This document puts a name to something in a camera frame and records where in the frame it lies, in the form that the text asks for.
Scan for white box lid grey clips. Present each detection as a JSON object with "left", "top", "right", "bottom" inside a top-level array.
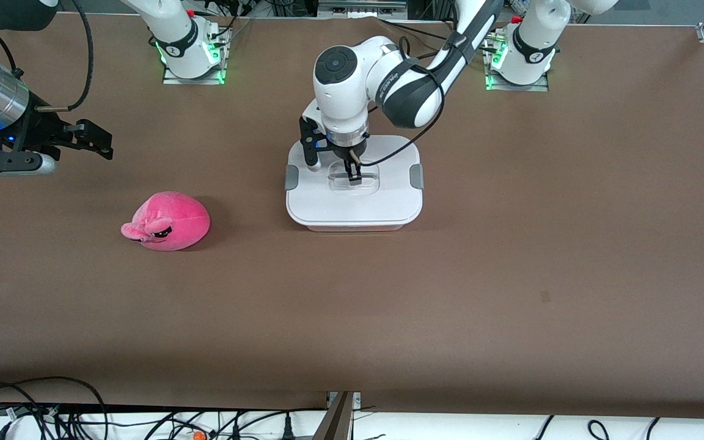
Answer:
[{"left": 285, "top": 135, "right": 424, "bottom": 227}]

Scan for pink plush toy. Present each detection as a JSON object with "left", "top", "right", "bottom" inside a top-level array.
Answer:
[{"left": 121, "top": 191, "right": 211, "bottom": 252}]

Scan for translucent pink plastic box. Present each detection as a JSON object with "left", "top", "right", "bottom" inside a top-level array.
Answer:
[{"left": 303, "top": 221, "right": 406, "bottom": 232}]

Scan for brown table cover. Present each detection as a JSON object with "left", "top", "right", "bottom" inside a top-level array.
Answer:
[{"left": 0, "top": 13, "right": 704, "bottom": 422}]

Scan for grey metal rack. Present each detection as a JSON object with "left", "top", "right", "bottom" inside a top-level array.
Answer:
[{"left": 318, "top": 0, "right": 408, "bottom": 17}]

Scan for black edge strip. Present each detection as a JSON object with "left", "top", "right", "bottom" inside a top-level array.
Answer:
[{"left": 0, "top": 401, "right": 328, "bottom": 414}]

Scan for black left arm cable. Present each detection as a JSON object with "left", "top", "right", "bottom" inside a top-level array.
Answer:
[{"left": 352, "top": 35, "right": 447, "bottom": 178}]

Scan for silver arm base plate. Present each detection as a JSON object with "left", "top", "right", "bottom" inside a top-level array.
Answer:
[
  {"left": 485, "top": 34, "right": 550, "bottom": 92},
  {"left": 163, "top": 27, "right": 228, "bottom": 85}
]

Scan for black cable on table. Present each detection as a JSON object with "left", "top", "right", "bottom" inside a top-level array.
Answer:
[{"left": 379, "top": 17, "right": 450, "bottom": 40}]

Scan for black looped cable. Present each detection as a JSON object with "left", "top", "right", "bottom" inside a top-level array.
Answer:
[{"left": 0, "top": 376, "right": 109, "bottom": 440}]

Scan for aluminium profile with bracket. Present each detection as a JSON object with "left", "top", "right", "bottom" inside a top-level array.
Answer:
[{"left": 312, "top": 391, "right": 362, "bottom": 440}]

